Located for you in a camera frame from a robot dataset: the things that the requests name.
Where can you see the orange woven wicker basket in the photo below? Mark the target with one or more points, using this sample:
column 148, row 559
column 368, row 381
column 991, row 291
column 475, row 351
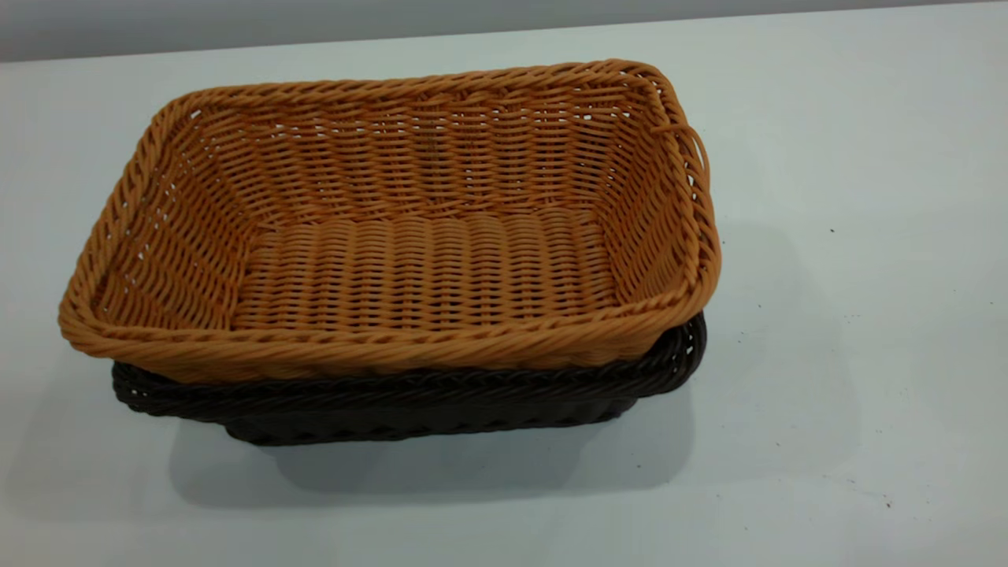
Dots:
column 425, row 268

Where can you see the black woven wicker basket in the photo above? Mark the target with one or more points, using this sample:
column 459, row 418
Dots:
column 394, row 409

